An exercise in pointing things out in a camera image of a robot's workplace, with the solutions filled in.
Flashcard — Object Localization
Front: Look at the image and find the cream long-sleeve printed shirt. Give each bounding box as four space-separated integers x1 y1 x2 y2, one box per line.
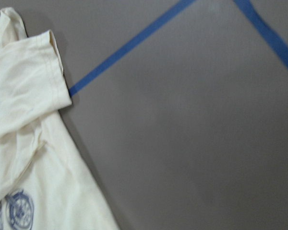
0 7 118 230

